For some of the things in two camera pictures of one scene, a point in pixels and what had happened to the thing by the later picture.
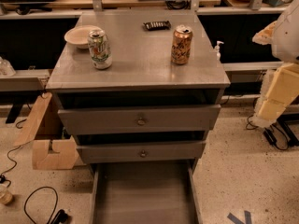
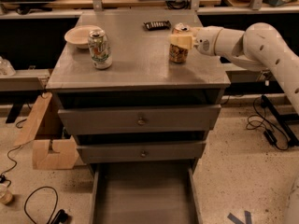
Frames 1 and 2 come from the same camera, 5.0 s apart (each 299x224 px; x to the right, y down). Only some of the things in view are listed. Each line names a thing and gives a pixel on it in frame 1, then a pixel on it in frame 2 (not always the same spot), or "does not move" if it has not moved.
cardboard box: [43, 159] does not move
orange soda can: [180, 45] does not move
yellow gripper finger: [265, 35] to [194, 31]
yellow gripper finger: [278, 90] to [183, 40]
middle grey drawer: [186, 149] does not move
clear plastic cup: [6, 196] does not move
